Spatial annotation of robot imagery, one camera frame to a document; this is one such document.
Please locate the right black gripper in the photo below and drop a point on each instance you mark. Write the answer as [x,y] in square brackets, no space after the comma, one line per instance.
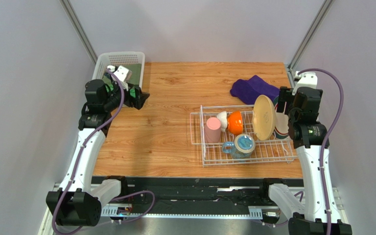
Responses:
[283,97]

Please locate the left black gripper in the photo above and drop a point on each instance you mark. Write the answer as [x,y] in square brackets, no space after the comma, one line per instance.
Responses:
[139,97]

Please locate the yellow bear plate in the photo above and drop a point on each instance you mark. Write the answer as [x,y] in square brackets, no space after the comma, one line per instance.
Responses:
[263,120]

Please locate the white plate green red rim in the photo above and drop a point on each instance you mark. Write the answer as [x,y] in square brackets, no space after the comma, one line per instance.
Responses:
[281,122]

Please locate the orange bowl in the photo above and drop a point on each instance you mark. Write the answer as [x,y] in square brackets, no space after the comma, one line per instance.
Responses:
[235,123]

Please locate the white patterned small bowl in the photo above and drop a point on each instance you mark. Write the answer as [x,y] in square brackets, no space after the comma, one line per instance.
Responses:
[223,118]

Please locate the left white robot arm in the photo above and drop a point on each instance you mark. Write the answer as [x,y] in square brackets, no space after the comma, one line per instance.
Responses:
[75,203]

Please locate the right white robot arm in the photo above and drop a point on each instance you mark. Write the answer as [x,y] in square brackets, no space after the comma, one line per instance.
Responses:
[319,214]

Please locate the olive green cloth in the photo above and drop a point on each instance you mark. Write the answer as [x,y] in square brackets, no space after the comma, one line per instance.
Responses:
[136,73]

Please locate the purple cloth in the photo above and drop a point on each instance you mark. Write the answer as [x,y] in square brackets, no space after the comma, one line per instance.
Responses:
[249,90]

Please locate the white plastic basket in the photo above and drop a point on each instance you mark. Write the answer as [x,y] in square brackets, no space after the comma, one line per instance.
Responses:
[120,58]

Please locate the blue glass mug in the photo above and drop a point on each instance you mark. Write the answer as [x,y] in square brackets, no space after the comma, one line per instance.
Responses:
[241,147]

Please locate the pink cup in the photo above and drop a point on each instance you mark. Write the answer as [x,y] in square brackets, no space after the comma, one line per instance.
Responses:
[212,130]

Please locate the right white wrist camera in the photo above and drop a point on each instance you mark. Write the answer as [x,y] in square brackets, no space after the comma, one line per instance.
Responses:
[305,79]

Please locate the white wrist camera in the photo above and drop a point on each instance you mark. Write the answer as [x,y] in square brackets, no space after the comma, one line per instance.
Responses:
[122,74]
[305,79]

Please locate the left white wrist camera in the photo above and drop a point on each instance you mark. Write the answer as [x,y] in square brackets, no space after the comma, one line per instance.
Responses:
[122,74]

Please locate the white wire dish rack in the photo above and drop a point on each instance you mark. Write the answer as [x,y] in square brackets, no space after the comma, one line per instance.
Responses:
[268,151]

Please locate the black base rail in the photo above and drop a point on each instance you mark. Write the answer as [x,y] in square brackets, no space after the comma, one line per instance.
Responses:
[238,198]

